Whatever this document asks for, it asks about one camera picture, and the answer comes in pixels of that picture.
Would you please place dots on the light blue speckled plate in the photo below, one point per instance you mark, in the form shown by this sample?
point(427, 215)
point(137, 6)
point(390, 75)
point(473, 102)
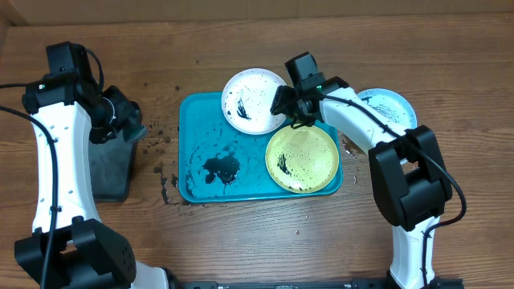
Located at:
point(391, 105)

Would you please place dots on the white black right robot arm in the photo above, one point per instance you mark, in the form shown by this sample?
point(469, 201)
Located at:
point(411, 186)

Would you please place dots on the black rectangular water bin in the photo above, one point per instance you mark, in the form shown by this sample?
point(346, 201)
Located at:
point(111, 168)

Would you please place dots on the white speckled plate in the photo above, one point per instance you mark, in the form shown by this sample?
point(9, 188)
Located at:
point(247, 98)

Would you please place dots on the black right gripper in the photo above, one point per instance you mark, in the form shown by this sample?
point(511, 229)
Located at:
point(281, 107)

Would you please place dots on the yellow green speckled plate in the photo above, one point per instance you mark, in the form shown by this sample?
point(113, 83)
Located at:
point(304, 160)

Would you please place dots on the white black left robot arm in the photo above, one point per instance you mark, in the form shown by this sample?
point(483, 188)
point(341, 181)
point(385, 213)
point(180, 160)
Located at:
point(86, 138)

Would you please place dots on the teal plastic tray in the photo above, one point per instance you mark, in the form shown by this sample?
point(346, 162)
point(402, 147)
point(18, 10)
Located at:
point(218, 163)

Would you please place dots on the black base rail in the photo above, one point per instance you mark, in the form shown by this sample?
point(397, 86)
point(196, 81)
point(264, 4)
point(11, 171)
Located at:
point(353, 284)

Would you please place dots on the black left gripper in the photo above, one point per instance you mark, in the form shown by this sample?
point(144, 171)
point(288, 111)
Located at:
point(125, 108)

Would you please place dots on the teal grey sponge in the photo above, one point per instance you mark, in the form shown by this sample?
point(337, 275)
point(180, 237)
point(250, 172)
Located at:
point(133, 130)

